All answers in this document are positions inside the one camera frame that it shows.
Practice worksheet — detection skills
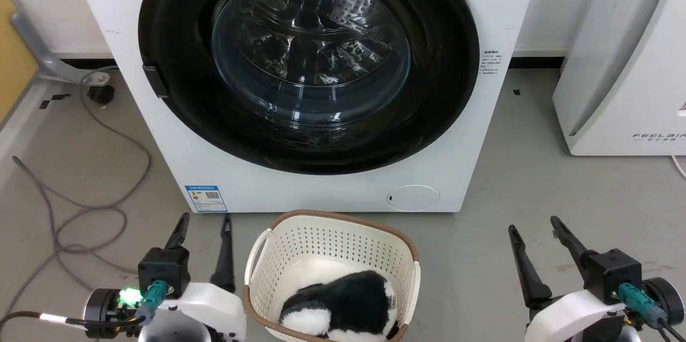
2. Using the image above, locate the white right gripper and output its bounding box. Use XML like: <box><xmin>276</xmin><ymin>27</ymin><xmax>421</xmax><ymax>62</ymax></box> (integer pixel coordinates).
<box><xmin>508</xmin><ymin>215</ymin><xmax>626</xmax><ymax>342</ymax></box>

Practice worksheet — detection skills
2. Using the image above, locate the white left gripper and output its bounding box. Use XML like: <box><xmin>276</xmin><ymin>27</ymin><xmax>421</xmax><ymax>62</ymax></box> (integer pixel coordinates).
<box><xmin>139</xmin><ymin>213</ymin><xmax>248</xmax><ymax>342</ymax></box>

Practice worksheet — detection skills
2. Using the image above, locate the white front-load washing machine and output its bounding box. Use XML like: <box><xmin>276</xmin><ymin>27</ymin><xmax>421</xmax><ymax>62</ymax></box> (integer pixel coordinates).
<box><xmin>64</xmin><ymin>0</ymin><xmax>543</xmax><ymax>213</ymax></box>

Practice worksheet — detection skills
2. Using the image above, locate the black round washer door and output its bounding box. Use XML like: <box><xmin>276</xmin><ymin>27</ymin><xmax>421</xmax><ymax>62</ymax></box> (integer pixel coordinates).
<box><xmin>138</xmin><ymin>0</ymin><xmax>481</xmax><ymax>176</ymax></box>

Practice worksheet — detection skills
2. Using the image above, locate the blue energy label sticker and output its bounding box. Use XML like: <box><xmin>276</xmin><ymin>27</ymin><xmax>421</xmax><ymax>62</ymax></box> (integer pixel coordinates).
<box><xmin>184</xmin><ymin>185</ymin><xmax>228</xmax><ymax>213</ymax></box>

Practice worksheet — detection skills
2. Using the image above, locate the cream perforated laundry basket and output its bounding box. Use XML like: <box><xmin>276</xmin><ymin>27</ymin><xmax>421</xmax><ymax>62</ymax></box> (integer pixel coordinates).
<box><xmin>242</xmin><ymin>209</ymin><xmax>422</xmax><ymax>342</ymax></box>

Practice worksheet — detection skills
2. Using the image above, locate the round white filter cover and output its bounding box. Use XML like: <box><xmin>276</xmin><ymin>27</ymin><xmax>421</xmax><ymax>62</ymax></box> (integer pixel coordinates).
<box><xmin>386</xmin><ymin>184</ymin><xmax>441</xmax><ymax>212</ymax></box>

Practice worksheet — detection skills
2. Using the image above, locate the black and white plush toy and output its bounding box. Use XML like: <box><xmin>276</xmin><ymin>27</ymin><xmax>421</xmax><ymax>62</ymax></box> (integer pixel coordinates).
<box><xmin>278</xmin><ymin>270</ymin><xmax>399</xmax><ymax>342</ymax></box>

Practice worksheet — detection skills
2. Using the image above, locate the black caster wheel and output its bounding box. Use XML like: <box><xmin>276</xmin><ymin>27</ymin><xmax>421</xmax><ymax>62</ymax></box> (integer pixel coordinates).
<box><xmin>86</xmin><ymin>84</ymin><xmax>115</xmax><ymax>106</ymax></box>

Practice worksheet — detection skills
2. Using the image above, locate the small printed text sticker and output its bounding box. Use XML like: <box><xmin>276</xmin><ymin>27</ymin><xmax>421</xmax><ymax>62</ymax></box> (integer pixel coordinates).
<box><xmin>481</xmin><ymin>49</ymin><xmax>505</xmax><ymax>76</ymax></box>

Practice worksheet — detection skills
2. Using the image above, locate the white air purifier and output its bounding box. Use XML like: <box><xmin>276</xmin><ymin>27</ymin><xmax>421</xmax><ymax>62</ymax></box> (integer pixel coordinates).
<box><xmin>552</xmin><ymin>0</ymin><xmax>686</xmax><ymax>157</ymax></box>

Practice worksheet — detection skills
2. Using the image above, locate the grey metal stand leg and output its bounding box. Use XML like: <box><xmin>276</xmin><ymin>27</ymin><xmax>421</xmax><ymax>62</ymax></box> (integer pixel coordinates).
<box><xmin>10</xmin><ymin>10</ymin><xmax>116</xmax><ymax>86</ymax></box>

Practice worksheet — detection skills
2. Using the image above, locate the yellow wooden panel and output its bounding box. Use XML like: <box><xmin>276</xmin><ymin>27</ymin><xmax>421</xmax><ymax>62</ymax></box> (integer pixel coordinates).
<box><xmin>0</xmin><ymin>0</ymin><xmax>40</xmax><ymax>124</ymax></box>

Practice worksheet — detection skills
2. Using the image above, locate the left teal connector cable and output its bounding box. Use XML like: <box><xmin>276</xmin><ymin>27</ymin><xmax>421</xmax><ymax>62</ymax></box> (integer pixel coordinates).
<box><xmin>0</xmin><ymin>280</ymin><xmax>168</xmax><ymax>332</ymax></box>

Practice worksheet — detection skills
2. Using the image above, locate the teal connector cable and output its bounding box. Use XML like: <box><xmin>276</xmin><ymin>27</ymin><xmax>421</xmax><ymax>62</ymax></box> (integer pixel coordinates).
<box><xmin>617</xmin><ymin>282</ymin><xmax>686</xmax><ymax>342</ymax></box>
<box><xmin>0</xmin><ymin>280</ymin><xmax>168</xmax><ymax>332</ymax></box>

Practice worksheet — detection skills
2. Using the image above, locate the right teal connector cable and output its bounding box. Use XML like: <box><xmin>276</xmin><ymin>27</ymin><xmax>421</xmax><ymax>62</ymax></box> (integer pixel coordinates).
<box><xmin>617</xmin><ymin>282</ymin><xmax>686</xmax><ymax>342</ymax></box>

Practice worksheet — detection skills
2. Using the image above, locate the grey floor cable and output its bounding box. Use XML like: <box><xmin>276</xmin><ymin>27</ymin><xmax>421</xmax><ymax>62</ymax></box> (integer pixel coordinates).
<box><xmin>0</xmin><ymin>65</ymin><xmax>153</xmax><ymax>322</ymax></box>

